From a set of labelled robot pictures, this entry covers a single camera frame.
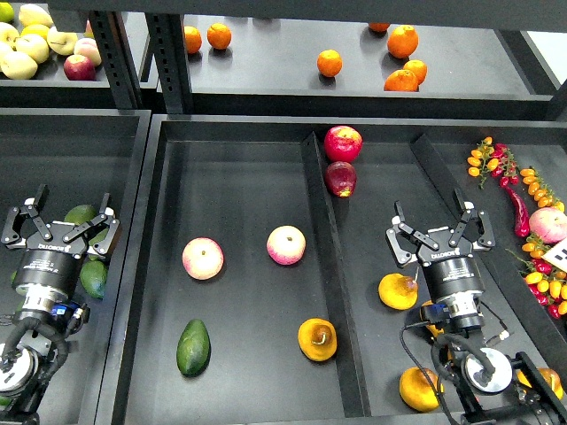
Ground yellow pear front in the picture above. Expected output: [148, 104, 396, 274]
[399, 367, 440, 413]

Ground black shelf post right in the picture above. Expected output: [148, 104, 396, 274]
[144, 12, 194, 114]

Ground green avocado top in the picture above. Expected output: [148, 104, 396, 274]
[64, 204, 97, 226]

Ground dark green avocado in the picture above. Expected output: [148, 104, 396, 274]
[176, 319, 211, 376]

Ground pale peach on shelf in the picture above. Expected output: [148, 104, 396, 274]
[74, 37, 102, 67]

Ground yellow pear brown top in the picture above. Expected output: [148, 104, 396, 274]
[298, 318, 338, 362]

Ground black left tray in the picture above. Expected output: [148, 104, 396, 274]
[1, 108, 151, 424]

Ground orange behind front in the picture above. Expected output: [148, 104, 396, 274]
[403, 59, 428, 85]

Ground black tray divider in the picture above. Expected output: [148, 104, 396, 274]
[300, 133, 371, 418]
[411, 134, 566, 367]

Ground red apple on shelf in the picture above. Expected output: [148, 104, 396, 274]
[63, 54, 97, 81]

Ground pale pear front shelf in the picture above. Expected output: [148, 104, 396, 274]
[1, 51, 38, 80]

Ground white label card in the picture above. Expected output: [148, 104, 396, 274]
[544, 238, 567, 272]

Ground black tray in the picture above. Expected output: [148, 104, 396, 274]
[1, 108, 151, 424]
[95, 115, 566, 424]

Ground pink apple centre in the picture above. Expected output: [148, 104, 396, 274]
[267, 225, 306, 266]

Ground mixed cherry tomato bunch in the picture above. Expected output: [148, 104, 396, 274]
[467, 136, 519, 189]

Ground dark red apple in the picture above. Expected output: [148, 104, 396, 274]
[324, 161, 357, 198]

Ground black upper left shelf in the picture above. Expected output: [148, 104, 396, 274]
[1, 3, 158, 110]

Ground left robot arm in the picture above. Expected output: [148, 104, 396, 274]
[1, 184, 121, 424]

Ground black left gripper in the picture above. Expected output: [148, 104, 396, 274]
[1, 184, 120, 299]

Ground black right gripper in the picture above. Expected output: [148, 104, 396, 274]
[384, 188, 496, 331]

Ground orange cherry tomato string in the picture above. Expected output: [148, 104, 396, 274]
[519, 166, 566, 213]

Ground black shelf post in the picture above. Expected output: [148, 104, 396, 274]
[144, 12, 194, 114]
[89, 11, 143, 110]

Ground yellow pear right corner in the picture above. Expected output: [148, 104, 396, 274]
[517, 367, 564, 400]

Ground pink apple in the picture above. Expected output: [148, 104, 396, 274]
[267, 225, 306, 266]
[182, 237, 224, 281]

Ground orange front right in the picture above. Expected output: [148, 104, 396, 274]
[384, 69, 419, 92]

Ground lower cherry tomato bunch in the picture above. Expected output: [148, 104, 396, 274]
[507, 233, 566, 320]

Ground red chili pepper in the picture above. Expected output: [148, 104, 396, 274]
[502, 186, 531, 238]

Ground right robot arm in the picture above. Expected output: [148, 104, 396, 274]
[385, 191, 566, 424]

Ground yellow pear with stem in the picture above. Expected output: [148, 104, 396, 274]
[377, 273, 419, 310]

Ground pink apple right bin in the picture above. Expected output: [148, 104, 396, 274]
[529, 207, 566, 244]

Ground pale apple middle shelf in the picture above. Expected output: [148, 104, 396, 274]
[15, 34, 50, 64]

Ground bright red apple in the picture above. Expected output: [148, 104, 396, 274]
[323, 126, 363, 163]

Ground black centre tray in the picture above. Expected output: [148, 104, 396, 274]
[95, 115, 566, 424]

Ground black shelf post left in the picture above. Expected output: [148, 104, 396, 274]
[89, 11, 143, 110]

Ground yellow upright pear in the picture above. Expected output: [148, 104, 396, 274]
[419, 300, 447, 344]

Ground black shelf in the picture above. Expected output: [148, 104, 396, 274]
[188, 17, 566, 120]
[1, 3, 158, 110]

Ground pink apple left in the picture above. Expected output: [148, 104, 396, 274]
[182, 237, 224, 281]

